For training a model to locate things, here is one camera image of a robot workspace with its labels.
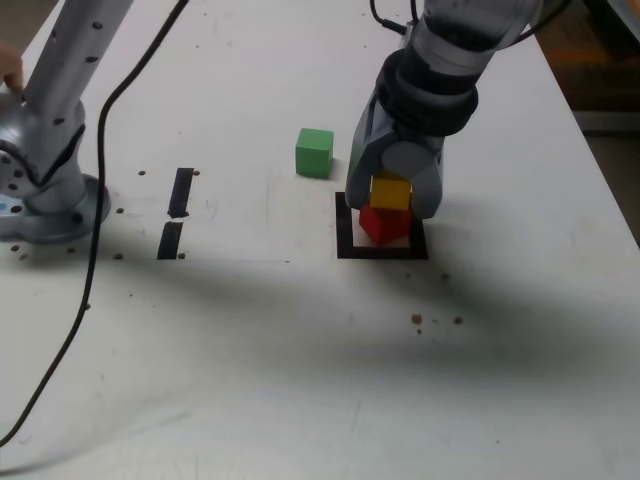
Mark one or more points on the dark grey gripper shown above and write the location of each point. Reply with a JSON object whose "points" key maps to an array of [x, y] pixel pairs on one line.
{"points": [[430, 141]]}

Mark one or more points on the yellow cube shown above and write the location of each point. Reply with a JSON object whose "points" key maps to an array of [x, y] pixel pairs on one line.
{"points": [[390, 192]]}

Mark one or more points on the red cube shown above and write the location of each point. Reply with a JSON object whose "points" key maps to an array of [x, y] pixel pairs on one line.
{"points": [[382, 227]]}

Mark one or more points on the green cube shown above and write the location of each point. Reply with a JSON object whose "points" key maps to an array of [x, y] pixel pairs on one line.
{"points": [[314, 157]]}

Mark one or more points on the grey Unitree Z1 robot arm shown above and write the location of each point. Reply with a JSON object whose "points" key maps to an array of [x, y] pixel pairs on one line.
{"points": [[60, 100]]}

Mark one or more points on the black tape square outline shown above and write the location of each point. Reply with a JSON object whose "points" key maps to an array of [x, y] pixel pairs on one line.
{"points": [[380, 253]]}

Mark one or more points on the person's hand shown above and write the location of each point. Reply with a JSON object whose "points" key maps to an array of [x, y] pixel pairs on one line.
{"points": [[11, 65]]}

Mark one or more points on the black tape strip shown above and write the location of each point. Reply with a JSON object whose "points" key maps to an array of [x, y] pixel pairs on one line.
{"points": [[180, 195]]}

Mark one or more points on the brown wooden furniture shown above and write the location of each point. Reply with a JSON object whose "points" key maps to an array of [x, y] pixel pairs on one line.
{"points": [[590, 75]]}

